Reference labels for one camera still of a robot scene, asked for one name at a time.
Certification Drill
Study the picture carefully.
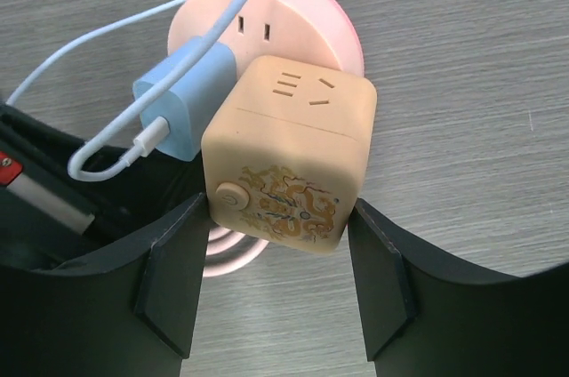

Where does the round pink power socket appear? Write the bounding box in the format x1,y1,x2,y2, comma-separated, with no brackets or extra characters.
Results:
167,0,365,76

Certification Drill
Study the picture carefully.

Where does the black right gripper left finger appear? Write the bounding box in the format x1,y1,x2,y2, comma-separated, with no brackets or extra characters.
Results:
1,194,212,376

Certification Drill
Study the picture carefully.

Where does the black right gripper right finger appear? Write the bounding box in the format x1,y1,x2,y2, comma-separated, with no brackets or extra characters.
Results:
348,200,568,376

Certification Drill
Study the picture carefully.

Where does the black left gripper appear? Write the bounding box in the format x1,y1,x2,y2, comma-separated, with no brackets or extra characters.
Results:
1,105,204,270

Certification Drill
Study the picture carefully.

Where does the orange cube socket adapter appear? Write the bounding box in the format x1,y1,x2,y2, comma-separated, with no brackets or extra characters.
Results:
201,56,378,254

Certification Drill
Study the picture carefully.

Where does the light blue usb charger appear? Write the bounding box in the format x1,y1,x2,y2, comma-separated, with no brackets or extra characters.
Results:
127,43,236,163

